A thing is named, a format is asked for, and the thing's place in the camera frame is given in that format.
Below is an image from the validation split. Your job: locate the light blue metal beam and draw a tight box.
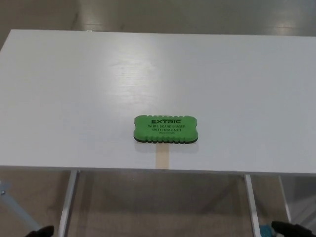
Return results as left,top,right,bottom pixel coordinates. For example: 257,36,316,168
0,179,40,237

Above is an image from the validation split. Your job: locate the teal textured object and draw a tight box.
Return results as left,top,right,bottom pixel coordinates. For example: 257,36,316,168
259,224,273,237

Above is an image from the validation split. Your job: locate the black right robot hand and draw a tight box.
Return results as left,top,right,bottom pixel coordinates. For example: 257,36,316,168
271,220,316,237

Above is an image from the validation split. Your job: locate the white metal table leg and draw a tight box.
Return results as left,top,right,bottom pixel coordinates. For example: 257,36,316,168
59,169,80,237
278,175,293,223
244,174,261,237

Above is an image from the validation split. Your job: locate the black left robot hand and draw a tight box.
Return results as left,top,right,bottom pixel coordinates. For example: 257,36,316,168
29,225,55,237

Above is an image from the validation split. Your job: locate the green whiteboard eraser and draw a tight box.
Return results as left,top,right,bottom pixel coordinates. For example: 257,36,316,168
133,114,199,144

